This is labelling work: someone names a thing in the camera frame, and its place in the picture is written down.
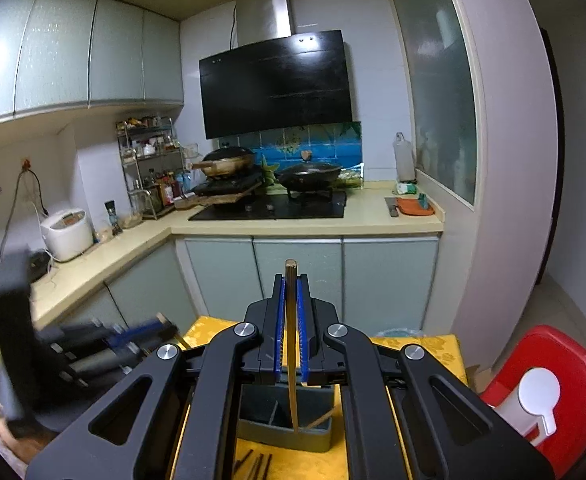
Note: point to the small black appliance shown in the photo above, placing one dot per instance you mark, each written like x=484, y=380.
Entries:
x=38, y=265

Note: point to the light bamboo chopstick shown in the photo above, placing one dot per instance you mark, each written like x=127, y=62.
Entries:
x=291, y=310
x=320, y=419

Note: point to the black induction cooker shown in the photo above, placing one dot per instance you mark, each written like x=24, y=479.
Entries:
x=228, y=186

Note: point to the golden frying pan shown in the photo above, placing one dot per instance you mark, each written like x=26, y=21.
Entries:
x=228, y=165

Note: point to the green plastic tool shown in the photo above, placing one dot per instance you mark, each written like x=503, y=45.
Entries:
x=425, y=201

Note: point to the black wok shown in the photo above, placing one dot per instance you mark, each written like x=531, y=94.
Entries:
x=308, y=177

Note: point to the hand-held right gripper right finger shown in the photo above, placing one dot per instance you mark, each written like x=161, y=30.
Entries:
x=301, y=330

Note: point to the white rice cooker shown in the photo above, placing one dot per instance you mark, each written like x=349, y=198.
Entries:
x=65, y=240

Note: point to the yellow floral tablecloth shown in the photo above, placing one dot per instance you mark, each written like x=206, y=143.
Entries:
x=298, y=465

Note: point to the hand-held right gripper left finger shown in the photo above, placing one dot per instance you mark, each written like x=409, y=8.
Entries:
x=282, y=330

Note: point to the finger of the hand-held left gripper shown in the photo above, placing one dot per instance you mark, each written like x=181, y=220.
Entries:
x=133, y=332
x=103, y=360

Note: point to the dark wooden chopstick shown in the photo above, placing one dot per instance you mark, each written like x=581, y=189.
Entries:
x=243, y=461
x=268, y=465
x=257, y=466

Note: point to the orange cutting board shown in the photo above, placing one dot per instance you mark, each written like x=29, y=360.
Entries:
x=410, y=208

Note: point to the dark green utensil holder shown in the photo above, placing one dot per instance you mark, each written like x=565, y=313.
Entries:
x=283, y=441

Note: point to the cardboard box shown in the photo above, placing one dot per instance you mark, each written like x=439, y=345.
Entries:
x=478, y=382

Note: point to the black glass range hood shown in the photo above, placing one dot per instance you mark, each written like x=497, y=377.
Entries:
x=273, y=85

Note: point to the metal spice rack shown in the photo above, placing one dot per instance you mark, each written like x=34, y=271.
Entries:
x=148, y=149

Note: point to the white plastic pitcher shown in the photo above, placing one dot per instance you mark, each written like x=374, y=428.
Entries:
x=538, y=390

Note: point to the black gas hob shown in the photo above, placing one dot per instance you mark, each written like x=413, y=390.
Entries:
x=298, y=210

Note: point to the frosted glass window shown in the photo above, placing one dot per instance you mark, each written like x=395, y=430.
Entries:
x=438, y=85

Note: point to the upper wall cabinet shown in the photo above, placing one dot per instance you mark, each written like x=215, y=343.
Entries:
x=53, y=50

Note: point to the kitchen cleaver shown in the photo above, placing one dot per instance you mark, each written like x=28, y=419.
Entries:
x=392, y=206

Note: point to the red plastic stool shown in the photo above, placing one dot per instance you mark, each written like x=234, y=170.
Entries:
x=573, y=360

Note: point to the blue ocean backsplash panel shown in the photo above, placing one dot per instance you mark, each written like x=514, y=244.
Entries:
x=323, y=147

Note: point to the white plastic bottle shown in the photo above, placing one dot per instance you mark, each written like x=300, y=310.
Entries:
x=404, y=160

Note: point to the green packet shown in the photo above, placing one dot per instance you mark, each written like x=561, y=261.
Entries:
x=405, y=189

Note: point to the plastic lined bin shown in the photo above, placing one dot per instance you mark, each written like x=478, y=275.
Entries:
x=398, y=333

